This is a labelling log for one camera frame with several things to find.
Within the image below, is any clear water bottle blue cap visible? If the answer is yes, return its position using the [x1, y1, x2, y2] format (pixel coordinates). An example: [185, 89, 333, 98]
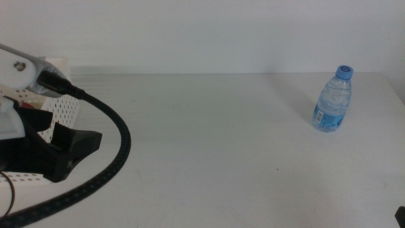
[312, 65, 354, 132]

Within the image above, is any white perforated plastic basket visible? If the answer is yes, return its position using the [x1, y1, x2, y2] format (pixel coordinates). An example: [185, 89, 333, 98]
[0, 56, 80, 184]

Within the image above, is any black braided left camera cable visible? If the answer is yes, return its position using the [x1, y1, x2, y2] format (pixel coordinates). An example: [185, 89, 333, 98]
[0, 70, 132, 228]

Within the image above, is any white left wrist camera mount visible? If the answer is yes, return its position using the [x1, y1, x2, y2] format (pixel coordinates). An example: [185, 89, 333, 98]
[0, 43, 73, 140]

